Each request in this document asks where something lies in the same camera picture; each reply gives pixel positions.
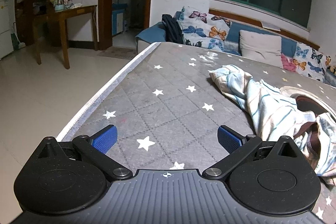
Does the blue striped shirt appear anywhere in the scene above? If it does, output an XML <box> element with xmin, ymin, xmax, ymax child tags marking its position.
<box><xmin>209</xmin><ymin>65</ymin><xmax>335</xmax><ymax>180</ymax></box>

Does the grey star patterned table cover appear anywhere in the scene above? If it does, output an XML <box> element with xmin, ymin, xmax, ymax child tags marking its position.
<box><xmin>58</xmin><ymin>43</ymin><xmax>335</xmax><ymax>223</ymax></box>

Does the doormat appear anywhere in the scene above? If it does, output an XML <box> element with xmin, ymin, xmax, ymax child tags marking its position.
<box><xmin>98</xmin><ymin>47</ymin><xmax>137</xmax><ymax>60</ymax></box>

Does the pink cloth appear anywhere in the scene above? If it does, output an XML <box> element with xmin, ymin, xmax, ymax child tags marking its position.
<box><xmin>281</xmin><ymin>53</ymin><xmax>296</xmax><ymax>72</ymax></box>

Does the beige pillow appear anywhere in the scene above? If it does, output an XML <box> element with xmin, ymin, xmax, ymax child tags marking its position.
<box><xmin>239</xmin><ymin>30</ymin><xmax>283</xmax><ymax>68</ymax></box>

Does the blue sofa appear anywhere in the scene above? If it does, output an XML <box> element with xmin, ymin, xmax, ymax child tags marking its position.
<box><xmin>135</xmin><ymin>10</ymin><xmax>321</xmax><ymax>62</ymax></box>

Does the butterfly patterned cushion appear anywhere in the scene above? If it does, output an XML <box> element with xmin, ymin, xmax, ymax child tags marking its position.
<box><xmin>178</xmin><ymin>6</ymin><xmax>238</xmax><ymax>52</ymax></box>

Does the black backpack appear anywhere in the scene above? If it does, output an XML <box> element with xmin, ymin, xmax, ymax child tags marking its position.
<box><xmin>162</xmin><ymin>14</ymin><xmax>183</xmax><ymax>44</ymax></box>

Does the green broom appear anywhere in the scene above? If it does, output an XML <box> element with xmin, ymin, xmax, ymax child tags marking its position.
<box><xmin>11</xmin><ymin>22</ymin><xmax>26</xmax><ymax>51</ymax></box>

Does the wooden table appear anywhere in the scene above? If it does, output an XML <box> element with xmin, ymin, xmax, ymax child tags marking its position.
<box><xmin>32</xmin><ymin>5</ymin><xmax>98</xmax><ymax>69</ymax></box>

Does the white refrigerator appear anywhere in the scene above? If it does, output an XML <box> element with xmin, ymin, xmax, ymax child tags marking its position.
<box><xmin>0</xmin><ymin>0</ymin><xmax>14</xmax><ymax>59</ymax></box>

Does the teal kettle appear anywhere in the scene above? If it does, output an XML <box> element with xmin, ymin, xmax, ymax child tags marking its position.
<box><xmin>54</xmin><ymin>0</ymin><xmax>64</xmax><ymax>12</ymax></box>

